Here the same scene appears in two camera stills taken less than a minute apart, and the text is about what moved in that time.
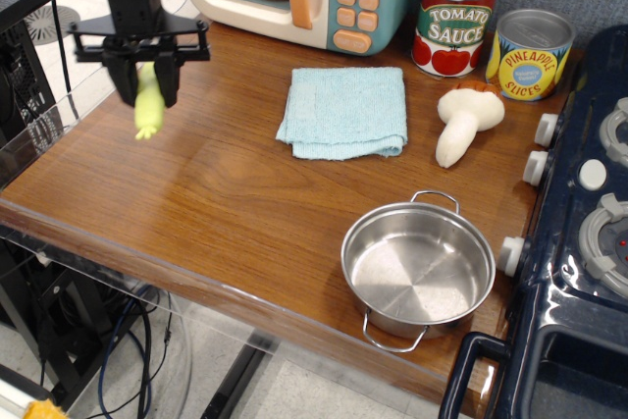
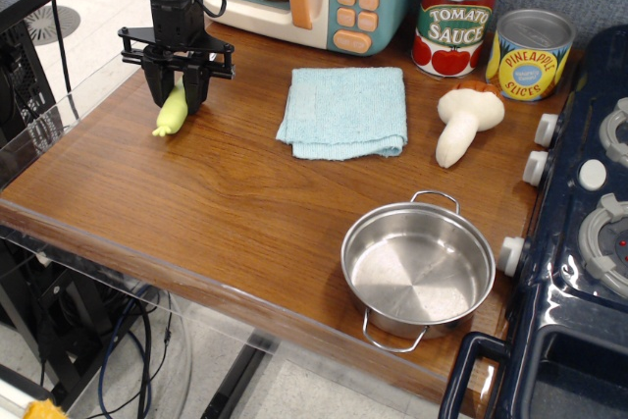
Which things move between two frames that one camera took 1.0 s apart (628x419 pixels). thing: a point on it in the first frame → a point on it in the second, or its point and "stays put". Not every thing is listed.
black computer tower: [29, 115] stays put
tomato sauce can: [457, 9] stays put
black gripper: [135, 32] → [178, 38]
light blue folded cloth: [345, 113] stays put
